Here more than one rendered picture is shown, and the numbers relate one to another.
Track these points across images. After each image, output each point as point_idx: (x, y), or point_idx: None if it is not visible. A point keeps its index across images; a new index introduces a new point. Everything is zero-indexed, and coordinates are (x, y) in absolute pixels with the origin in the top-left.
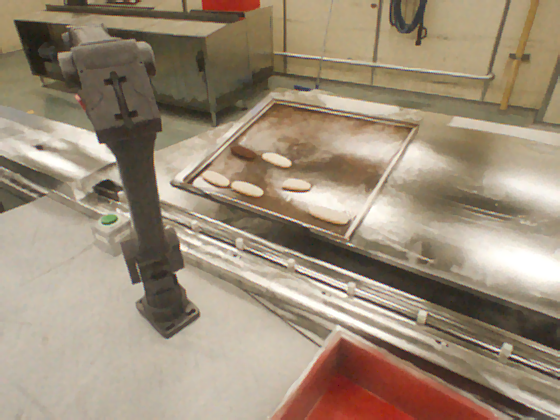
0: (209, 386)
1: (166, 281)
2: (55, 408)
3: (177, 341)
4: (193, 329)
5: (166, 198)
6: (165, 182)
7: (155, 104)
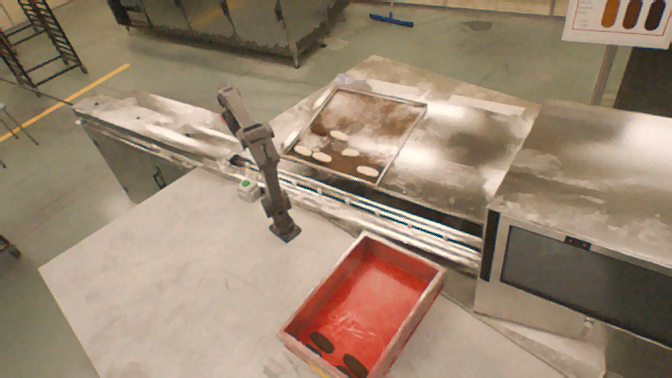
0: (309, 261)
1: (284, 215)
2: (241, 276)
3: (292, 244)
4: (299, 237)
5: None
6: None
7: (277, 153)
